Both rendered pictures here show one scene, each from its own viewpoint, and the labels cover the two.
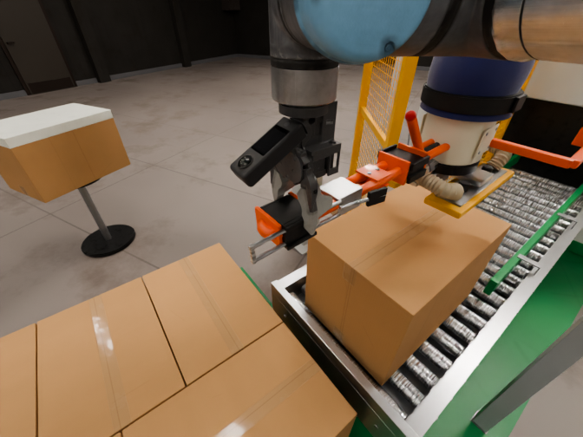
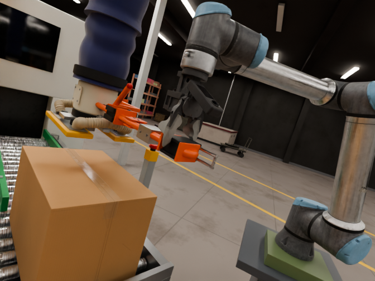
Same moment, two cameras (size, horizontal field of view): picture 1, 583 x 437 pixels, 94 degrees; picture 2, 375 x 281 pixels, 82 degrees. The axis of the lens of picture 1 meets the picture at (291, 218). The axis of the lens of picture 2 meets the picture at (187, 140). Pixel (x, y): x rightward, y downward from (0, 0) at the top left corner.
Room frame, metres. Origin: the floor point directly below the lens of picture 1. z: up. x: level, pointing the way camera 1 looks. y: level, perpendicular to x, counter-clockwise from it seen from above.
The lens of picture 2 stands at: (0.48, 0.57, 1.34)
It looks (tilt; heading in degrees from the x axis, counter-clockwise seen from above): 8 degrees down; 261
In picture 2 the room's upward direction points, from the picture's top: 16 degrees clockwise
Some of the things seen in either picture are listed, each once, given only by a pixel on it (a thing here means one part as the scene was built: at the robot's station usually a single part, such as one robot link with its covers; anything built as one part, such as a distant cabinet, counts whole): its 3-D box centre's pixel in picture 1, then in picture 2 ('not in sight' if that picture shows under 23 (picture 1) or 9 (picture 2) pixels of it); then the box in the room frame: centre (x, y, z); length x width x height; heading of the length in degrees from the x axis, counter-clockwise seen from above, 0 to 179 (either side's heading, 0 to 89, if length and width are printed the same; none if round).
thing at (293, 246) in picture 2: not in sight; (296, 239); (-0.38, -0.37, 0.85); 0.19 x 0.19 x 0.10
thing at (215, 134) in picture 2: not in sight; (216, 134); (-2.79, -10.81, 0.44); 2.33 x 1.88 x 0.87; 62
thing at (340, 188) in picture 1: (338, 196); (151, 134); (0.48, -0.10, 1.24); 0.07 x 0.07 x 0.04; 38
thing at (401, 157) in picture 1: (401, 163); (120, 115); (0.62, -0.27, 1.25); 0.10 x 0.08 x 0.06; 38
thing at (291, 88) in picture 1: (302, 84); (197, 64); (0.41, -0.02, 1.46); 0.10 x 0.09 x 0.05; 37
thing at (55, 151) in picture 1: (61, 148); not in sight; (1.74, 1.53, 0.82); 0.60 x 0.40 x 0.40; 154
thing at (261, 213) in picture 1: (285, 218); (178, 147); (0.40, 0.01, 1.24); 0.08 x 0.07 x 0.05; 128
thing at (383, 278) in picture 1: (398, 268); (76, 208); (0.73, -0.41, 0.75); 0.60 x 0.40 x 0.40; 127
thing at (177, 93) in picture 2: (305, 140); (187, 95); (0.42, -0.02, 1.38); 0.09 x 0.08 x 0.12; 127
